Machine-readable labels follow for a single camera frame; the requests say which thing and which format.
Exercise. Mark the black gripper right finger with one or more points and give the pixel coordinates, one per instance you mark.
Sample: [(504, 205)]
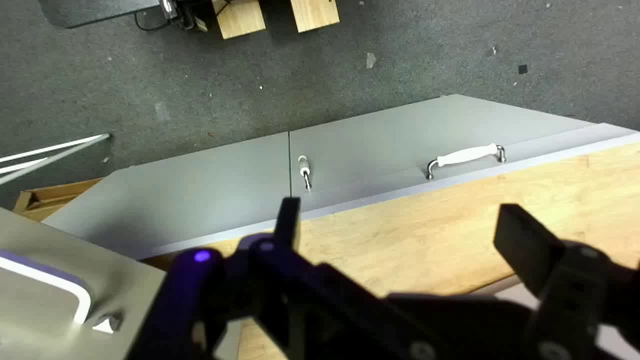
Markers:
[(527, 243)]

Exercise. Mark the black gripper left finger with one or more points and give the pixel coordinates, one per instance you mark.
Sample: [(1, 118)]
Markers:
[(288, 227)]

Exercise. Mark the beige open filing drawer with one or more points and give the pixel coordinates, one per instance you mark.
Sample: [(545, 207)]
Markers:
[(47, 267)]

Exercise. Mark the grey cabinet with wooden top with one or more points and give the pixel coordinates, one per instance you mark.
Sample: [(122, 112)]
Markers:
[(200, 193)]

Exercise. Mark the light wooden leg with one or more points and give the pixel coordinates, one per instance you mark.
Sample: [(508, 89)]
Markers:
[(314, 12), (241, 18)]

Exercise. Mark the white metal rod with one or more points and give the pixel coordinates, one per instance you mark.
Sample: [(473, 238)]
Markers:
[(61, 147), (41, 163)]

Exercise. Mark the wooden floor frame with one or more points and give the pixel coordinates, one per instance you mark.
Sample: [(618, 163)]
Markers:
[(50, 198)]

